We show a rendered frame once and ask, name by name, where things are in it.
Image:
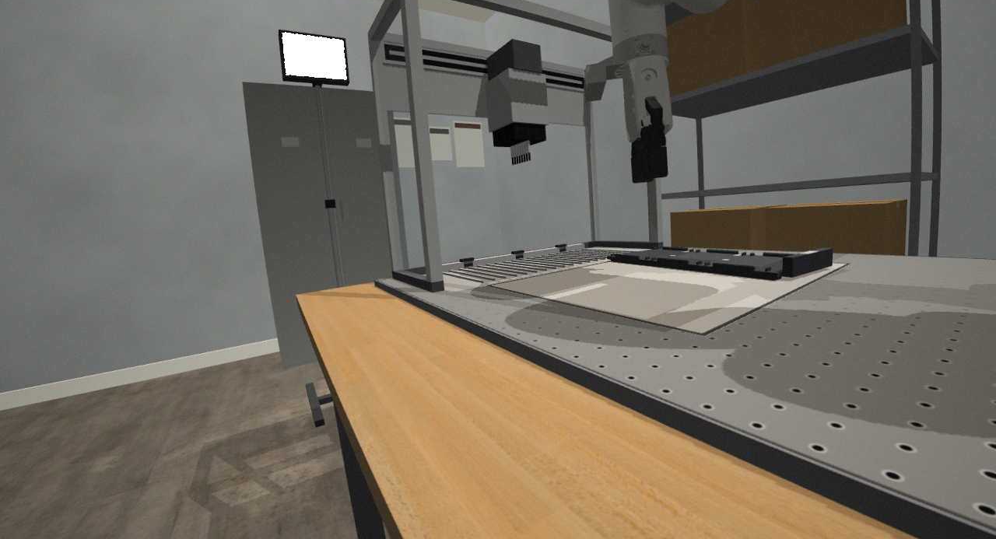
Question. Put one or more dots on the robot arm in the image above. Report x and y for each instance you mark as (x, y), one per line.
(638, 28)

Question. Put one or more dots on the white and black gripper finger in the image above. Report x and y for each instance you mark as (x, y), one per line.
(636, 162)
(654, 158)

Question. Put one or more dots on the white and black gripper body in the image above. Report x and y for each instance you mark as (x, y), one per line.
(643, 77)

